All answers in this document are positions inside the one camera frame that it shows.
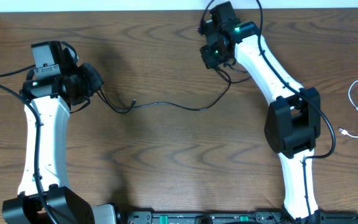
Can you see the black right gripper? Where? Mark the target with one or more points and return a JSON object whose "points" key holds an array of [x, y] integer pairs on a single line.
{"points": [[212, 61]]}

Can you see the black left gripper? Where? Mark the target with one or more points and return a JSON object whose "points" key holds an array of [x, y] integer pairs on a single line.
{"points": [[96, 78]]}

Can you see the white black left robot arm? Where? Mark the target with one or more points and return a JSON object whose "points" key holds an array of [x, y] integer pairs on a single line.
{"points": [[53, 85]]}

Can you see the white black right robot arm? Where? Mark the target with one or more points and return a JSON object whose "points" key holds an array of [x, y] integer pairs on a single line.
{"points": [[292, 125]]}

